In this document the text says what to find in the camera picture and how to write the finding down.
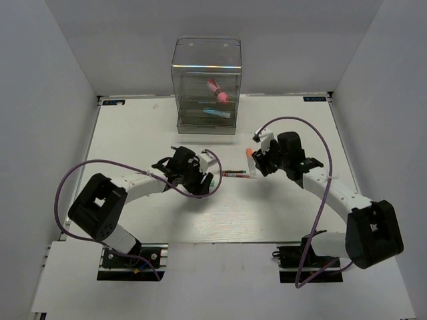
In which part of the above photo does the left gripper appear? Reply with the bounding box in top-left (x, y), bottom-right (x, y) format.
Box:
top-left (179, 159), bottom-right (214, 199)

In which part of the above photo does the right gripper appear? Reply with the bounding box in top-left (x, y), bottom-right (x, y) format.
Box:
top-left (252, 137), bottom-right (290, 177)

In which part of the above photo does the orange highlighter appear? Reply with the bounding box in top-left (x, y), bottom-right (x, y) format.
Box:
top-left (246, 148), bottom-right (257, 176)

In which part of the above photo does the red gel pen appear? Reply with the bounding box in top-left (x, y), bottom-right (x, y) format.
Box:
top-left (221, 173), bottom-right (256, 179)

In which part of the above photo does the blue highlighter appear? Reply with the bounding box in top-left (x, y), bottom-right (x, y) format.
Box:
top-left (203, 109), bottom-right (231, 119)

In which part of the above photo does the pink marker tube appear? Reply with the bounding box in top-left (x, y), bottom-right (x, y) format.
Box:
top-left (206, 79), bottom-right (229, 103)

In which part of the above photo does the clear acrylic drawer organizer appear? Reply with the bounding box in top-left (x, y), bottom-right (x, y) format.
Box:
top-left (171, 36), bottom-right (243, 135)

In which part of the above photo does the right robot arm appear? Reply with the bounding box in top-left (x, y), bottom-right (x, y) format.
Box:
top-left (252, 129), bottom-right (404, 269)

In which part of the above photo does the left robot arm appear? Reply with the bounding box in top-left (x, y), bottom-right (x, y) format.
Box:
top-left (67, 147), bottom-right (220, 266)

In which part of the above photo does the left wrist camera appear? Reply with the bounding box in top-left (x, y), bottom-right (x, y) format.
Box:
top-left (197, 150), bottom-right (218, 174)

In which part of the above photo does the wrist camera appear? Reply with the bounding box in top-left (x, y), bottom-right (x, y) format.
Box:
top-left (197, 150), bottom-right (218, 174)
top-left (252, 127), bottom-right (275, 153)

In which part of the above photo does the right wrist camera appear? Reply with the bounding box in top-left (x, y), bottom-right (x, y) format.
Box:
top-left (252, 127), bottom-right (275, 153)

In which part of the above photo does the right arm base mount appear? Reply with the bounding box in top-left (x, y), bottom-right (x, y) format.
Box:
top-left (272, 245), bottom-right (343, 283)

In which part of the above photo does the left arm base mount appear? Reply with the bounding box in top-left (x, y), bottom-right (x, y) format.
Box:
top-left (97, 244), bottom-right (169, 282)

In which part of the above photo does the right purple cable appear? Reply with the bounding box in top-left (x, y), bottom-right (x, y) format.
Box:
top-left (253, 116), bottom-right (354, 288)

